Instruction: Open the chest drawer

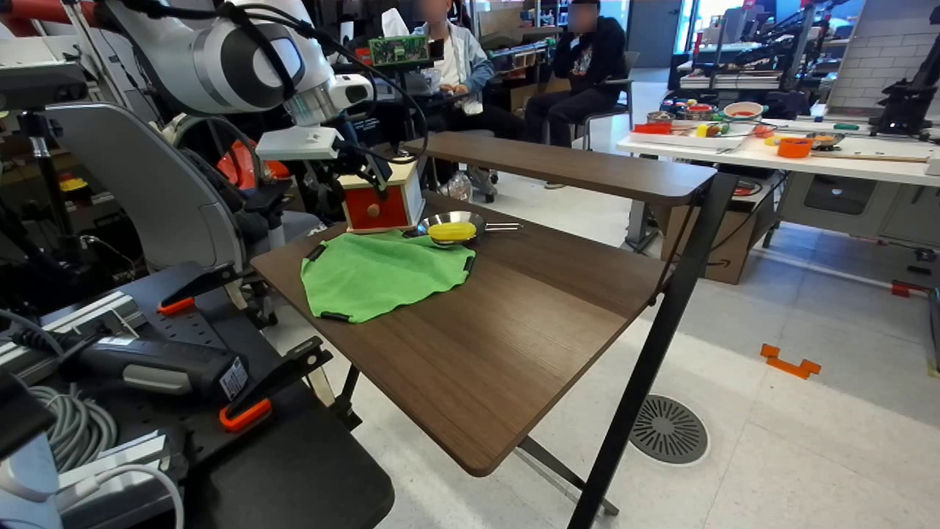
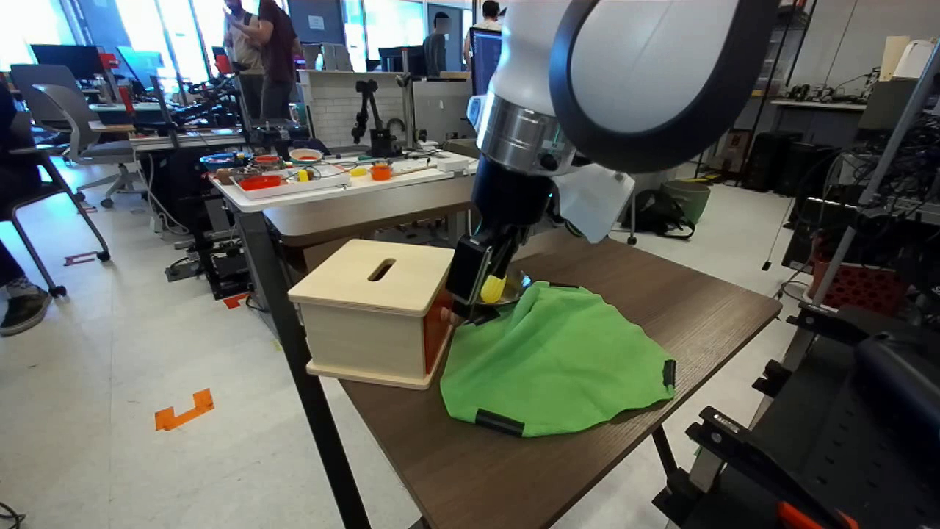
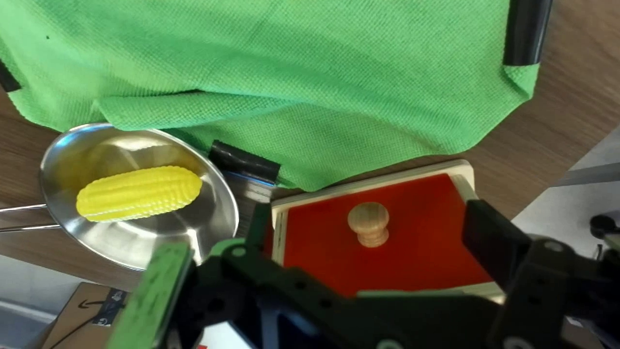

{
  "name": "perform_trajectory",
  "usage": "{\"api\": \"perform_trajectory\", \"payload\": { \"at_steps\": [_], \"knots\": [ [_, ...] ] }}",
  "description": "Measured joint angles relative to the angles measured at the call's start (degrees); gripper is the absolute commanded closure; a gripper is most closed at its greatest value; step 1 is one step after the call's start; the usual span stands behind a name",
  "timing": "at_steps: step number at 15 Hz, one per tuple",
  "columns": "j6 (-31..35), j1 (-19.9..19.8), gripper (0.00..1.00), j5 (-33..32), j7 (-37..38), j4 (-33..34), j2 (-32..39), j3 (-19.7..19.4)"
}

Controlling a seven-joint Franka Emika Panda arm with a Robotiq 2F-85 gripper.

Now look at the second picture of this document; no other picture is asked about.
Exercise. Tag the dark shoe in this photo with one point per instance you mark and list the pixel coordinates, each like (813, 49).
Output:
(25, 313)

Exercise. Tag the standing person in maroon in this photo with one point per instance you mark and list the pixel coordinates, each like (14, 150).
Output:
(276, 49)

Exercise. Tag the black metal shelf rack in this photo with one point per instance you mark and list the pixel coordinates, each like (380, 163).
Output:
(782, 97)

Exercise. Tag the grey mesh rolling chair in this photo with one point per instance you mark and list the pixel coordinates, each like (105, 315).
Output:
(67, 113)

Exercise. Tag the black equipment cart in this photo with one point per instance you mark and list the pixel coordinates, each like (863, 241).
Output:
(840, 431)

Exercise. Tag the yellow lemon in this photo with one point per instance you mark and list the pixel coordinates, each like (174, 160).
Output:
(495, 288)

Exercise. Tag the orange toy cup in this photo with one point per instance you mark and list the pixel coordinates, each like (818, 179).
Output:
(381, 171)

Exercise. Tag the dark wood work table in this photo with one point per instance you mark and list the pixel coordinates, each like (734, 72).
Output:
(470, 472)

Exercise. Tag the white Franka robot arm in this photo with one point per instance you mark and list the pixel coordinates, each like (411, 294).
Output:
(634, 59)

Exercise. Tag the light wooden chest box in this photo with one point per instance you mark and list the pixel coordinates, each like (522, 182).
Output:
(362, 325)

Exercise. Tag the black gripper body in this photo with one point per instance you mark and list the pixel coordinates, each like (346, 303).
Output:
(511, 202)

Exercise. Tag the wooden drawer with orange front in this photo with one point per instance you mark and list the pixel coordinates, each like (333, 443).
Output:
(431, 341)

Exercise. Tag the white table with toys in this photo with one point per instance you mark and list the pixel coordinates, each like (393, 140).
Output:
(293, 193)

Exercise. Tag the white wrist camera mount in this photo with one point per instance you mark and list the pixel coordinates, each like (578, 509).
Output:
(596, 202)

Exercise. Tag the black frame chair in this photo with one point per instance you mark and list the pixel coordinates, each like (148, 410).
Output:
(29, 178)

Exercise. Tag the aluminium pole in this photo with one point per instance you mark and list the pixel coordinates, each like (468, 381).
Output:
(875, 171)

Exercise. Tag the black bag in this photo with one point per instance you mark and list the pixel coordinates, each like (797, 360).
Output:
(661, 209)

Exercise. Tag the red crate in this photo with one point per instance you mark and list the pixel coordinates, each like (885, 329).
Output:
(862, 287)

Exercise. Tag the orange floor tape marker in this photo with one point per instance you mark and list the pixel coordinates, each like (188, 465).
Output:
(179, 413)

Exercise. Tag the green cloth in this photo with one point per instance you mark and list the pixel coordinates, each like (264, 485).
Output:
(559, 362)

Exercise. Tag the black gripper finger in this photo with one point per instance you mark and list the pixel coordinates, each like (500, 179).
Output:
(502, 257)
(464, 272)

